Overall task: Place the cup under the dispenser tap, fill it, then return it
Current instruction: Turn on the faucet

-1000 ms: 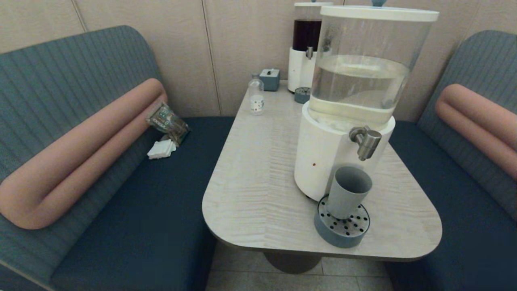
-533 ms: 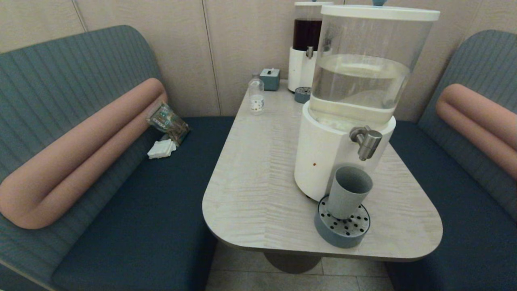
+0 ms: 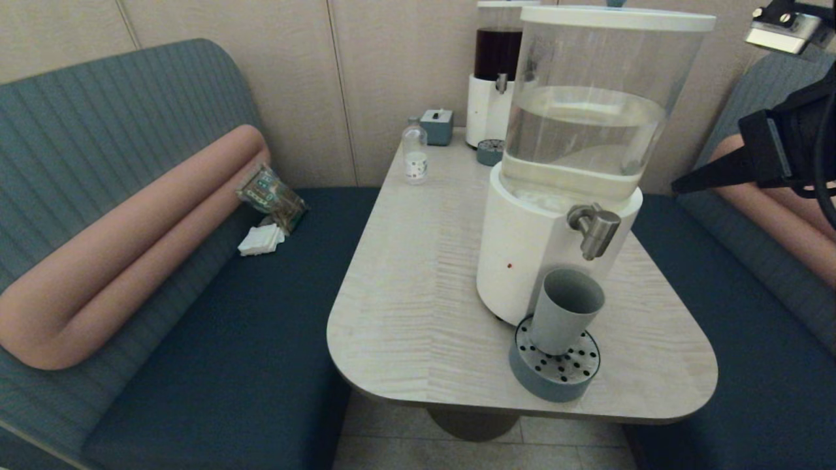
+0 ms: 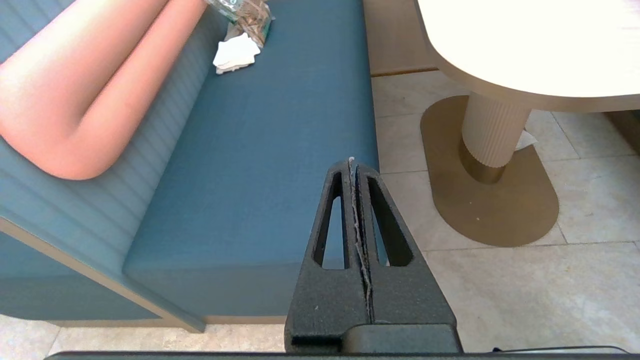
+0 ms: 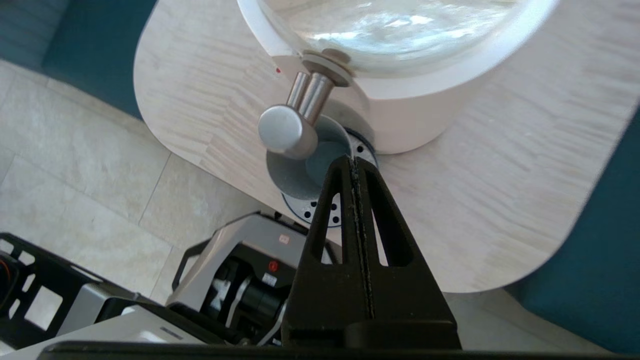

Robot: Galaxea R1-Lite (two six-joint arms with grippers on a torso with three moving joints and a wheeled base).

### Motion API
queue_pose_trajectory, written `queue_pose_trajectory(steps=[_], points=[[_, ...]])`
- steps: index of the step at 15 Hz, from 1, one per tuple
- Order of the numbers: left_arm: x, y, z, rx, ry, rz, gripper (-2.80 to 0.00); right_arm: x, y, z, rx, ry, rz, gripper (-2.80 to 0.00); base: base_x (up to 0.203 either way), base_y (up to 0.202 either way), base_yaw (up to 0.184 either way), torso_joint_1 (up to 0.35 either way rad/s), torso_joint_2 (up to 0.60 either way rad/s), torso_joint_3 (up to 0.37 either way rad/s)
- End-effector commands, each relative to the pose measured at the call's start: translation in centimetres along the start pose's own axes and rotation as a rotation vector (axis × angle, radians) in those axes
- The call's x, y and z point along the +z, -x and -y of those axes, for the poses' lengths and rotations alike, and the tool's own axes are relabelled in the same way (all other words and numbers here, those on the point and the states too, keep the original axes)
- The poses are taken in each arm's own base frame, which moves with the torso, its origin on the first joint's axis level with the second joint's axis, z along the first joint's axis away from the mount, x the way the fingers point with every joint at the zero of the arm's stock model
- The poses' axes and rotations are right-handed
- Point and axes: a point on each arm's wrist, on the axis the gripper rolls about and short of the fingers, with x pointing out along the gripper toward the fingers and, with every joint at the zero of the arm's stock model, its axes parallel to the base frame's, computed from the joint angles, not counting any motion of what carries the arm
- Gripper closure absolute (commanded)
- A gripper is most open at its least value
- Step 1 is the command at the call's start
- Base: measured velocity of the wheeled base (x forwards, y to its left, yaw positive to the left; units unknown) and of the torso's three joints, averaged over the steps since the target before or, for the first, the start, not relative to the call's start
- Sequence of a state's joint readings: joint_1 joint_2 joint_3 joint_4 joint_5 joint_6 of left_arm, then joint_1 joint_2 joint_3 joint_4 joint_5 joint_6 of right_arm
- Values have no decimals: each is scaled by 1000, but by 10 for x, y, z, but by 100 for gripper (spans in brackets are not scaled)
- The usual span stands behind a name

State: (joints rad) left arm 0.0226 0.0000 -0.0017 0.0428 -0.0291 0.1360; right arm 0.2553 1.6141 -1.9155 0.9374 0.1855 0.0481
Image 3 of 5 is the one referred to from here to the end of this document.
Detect metal dispenser tap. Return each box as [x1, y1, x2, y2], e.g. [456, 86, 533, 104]
[566, 202, 622, 262]

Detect grey-blue plastic cup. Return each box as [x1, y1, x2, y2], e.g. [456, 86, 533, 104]
[528, 267, 607, 357]

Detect pink cylindrical bolster cushion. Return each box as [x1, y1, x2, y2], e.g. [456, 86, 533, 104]
[0, 124, 271, 372]
[709, 134, 836, 289]

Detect clear water dispenser white base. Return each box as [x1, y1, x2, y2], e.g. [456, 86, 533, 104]
[475, 5, 718, 328]

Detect teal upholstered booth bench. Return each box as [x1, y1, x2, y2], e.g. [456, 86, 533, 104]
[622, 44, 836, 470]
[0, 38, 381, 470]

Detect small blue drip tray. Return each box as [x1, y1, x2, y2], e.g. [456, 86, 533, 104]
[475, 138, 506, 166]

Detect large blue drip tray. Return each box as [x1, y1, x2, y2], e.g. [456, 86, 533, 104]
[508, 315, 602, 403]

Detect blue tissue box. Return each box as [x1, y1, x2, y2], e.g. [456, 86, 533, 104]
[418, 108, 454, 146]

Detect small clear glass bottle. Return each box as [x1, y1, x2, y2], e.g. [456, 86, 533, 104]
[400, 117, 428, 185]

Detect clear printed snack packet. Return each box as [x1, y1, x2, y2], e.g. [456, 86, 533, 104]
[234, 163, 308, 235]

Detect white folded napkins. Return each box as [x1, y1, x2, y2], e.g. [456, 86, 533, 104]
[236, 223, 286, 257]

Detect brass table pedestal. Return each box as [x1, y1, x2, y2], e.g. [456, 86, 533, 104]
[425, 403, 524, 443]

